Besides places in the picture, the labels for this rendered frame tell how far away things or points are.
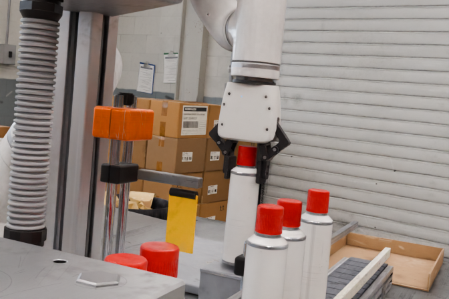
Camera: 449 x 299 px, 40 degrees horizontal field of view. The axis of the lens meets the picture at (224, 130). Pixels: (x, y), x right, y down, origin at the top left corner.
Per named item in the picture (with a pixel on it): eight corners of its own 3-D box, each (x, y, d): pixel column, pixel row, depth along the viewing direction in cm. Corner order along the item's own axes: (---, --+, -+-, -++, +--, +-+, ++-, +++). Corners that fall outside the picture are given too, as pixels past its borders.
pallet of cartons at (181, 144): (162, 266, 432) (176, 102, 426) (77, 241, 479) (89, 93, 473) (252, 241, 532) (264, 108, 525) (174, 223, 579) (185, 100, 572)
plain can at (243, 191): (244, 268, 105) (256, 148, 104) (216, 262, 107) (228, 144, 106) (255, 262, 110) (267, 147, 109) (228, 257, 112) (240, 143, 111)
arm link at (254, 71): (221, 59, 105) (219, 77, 105) (270, 63, 101) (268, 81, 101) (240, 64, 112) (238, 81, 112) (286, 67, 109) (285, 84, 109)
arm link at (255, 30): (220, 61, 109) (247, 60, 101) (227, -15, 108) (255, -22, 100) (260, 66, 113) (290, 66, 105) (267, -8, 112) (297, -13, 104)
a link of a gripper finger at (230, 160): (214, 139, 108) (210, 177, 109) (230, 141, 107) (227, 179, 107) (222, 138, 111) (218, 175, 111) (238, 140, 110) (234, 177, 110)
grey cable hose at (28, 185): (25, 253, 50) (44, -12, 48) (-8, 245, 51) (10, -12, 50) (55, 245, 53) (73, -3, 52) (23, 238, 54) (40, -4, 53)
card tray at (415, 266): (428, 291, 135) (430, 273, 135) (313, 268, 146) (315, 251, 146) (442, 263, 163) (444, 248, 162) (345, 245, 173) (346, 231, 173)
